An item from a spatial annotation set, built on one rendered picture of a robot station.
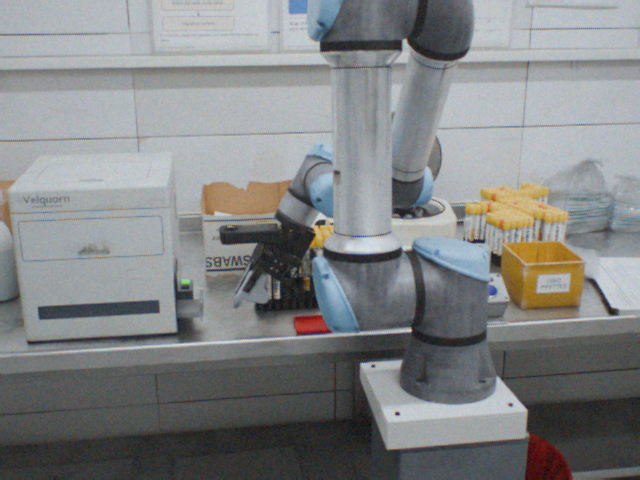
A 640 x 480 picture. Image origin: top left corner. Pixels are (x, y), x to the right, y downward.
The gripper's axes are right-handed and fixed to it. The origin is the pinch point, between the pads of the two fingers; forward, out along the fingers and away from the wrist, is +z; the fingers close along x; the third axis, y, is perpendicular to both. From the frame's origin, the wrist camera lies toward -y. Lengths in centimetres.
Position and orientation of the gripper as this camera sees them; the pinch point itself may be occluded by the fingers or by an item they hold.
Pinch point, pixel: (234, 300)
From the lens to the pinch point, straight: 151.1
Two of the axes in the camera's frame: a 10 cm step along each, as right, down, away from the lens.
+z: -4.9, 8.5, 2.0
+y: 8.6, 4.3, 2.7
